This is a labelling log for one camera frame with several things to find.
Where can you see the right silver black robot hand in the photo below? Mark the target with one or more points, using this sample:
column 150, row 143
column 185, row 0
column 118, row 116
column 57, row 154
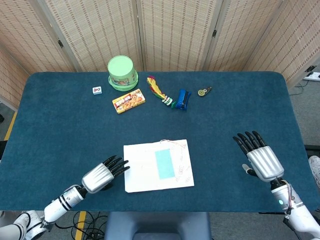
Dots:
column 265, row 162

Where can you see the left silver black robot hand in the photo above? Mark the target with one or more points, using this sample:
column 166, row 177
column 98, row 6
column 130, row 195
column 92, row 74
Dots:
column 98, row 177

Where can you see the white paper booklet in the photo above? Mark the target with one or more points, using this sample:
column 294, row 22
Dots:
column 140, row 170

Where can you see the blue and white tasselled bookmark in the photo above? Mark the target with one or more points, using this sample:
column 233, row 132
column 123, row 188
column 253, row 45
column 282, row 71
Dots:
column 165, row 165

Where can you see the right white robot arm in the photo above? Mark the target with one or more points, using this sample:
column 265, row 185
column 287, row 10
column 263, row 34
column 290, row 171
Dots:
column 302, row 220

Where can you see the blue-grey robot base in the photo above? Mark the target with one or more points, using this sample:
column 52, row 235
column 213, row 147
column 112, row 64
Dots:
column 157, row 225

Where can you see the blue table cloth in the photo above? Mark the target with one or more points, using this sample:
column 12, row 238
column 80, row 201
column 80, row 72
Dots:
column 75, row 137

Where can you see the white sneaker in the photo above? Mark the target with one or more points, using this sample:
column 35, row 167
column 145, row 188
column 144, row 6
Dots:
column 315, row 170

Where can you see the yellow curry box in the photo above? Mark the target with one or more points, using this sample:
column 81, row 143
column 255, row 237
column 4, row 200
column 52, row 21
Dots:
column 128, row 101

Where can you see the white mahjong tile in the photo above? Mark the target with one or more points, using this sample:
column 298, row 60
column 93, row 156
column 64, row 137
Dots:
column 97, row 90

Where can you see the black correction tape dispenser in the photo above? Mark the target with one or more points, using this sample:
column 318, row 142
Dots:
column 201, row 93

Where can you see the white power strip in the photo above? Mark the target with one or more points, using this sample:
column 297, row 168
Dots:
column 312, row 76

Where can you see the dark metal screen hinge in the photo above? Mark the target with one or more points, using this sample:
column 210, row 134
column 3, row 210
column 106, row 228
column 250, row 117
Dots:
column 311, row 68
column 214, row 33
column 60, row 43

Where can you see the colourful feather shuttlecock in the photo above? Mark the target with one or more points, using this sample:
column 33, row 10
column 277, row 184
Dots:
column 155, row 87

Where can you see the green plastic toy bucket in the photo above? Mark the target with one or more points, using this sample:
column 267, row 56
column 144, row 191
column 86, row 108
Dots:
column 121, row 67

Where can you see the woven bamboo folding screen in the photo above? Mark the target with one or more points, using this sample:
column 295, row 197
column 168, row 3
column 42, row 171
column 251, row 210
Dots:
column 175, row 37

